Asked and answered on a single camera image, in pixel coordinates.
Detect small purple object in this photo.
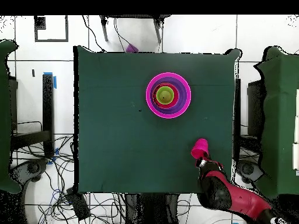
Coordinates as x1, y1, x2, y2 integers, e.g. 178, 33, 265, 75
125, 43, 139, 54

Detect dark grey pedestal leg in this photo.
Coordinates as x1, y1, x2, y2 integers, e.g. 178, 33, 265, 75
10, 157, 49, 184
235, 159, 265, 185

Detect tangle of cables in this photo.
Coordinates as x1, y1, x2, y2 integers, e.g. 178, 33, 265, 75
10, 134, 127, 224

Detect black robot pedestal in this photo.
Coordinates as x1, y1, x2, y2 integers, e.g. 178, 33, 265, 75
124, 193, 180, 224

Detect black square frame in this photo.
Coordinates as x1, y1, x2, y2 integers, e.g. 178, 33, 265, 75
34, 15, 69, 43

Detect small pinkish red bowl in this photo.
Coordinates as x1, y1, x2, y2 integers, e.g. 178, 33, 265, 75
152, 83, 179, 110

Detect green cloth covered table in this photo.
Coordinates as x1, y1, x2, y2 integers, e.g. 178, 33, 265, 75
0, 39, 22, 194
253, 45, 299, 199

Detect dark green tablecloth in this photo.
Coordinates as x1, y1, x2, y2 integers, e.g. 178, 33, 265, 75
73, 45, 241, 194

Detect pinkish red cup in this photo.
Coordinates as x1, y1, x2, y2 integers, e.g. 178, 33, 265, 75
190, 138, 210, 160

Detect black metal stand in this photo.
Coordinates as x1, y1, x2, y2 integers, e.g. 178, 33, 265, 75
10, 72, 57, 158
240, 79, 266, 152

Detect green cup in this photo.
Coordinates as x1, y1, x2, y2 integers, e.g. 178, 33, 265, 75
155, 86, 175, 105

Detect purple bowl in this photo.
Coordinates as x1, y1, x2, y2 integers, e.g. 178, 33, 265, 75
149, 76, 188, 115

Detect black power brick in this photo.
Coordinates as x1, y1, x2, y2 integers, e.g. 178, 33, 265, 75
65, 187, 91, 222

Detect large pink bowl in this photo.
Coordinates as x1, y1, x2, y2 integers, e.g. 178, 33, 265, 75
145, 72, 192, 119

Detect black camera tripod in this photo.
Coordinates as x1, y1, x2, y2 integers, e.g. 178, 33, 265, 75
99, 15, 171, 44

